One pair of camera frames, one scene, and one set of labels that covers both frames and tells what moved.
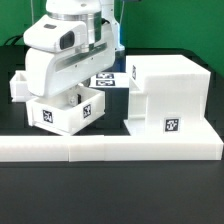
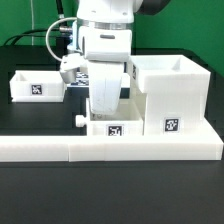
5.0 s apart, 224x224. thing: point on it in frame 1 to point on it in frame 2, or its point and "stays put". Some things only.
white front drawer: x=65 y=112 to x=128 y=121
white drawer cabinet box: x=168 y=95 stays put
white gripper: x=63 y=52 to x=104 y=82
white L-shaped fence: x=137 y=146 stays put
